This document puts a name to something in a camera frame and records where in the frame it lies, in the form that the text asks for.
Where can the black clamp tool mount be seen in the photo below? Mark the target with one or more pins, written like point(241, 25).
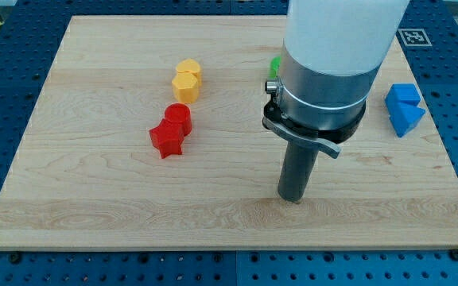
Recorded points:
point(326, 141)

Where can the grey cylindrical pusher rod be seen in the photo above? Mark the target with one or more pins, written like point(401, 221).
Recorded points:
point(296, 171)

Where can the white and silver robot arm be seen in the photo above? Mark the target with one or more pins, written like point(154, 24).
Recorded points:
point(331, 53)

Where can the red star block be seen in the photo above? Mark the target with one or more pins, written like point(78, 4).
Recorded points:
point(167, 138)

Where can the green block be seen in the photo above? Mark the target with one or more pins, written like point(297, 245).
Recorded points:
point(274, 66)

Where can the yellow hexagon block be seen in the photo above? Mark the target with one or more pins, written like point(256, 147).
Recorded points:
point(186, 88)

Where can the red cylinder block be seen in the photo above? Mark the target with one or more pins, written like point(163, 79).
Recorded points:
point(179, 113)

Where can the yellow heart block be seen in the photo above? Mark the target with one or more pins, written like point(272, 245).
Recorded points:
point(190, 66)

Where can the blue triangle block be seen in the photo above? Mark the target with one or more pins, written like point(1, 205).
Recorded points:
point(404, 117)

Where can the light wooden board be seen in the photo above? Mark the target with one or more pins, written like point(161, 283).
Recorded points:
point(86, 176)

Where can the blue cube block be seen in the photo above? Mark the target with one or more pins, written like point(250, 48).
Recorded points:
point(405, 93)

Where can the black white fiducial marker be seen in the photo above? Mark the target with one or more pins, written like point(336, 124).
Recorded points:
point(414, 38)

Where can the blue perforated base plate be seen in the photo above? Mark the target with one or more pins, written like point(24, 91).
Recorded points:
point(29, 39)

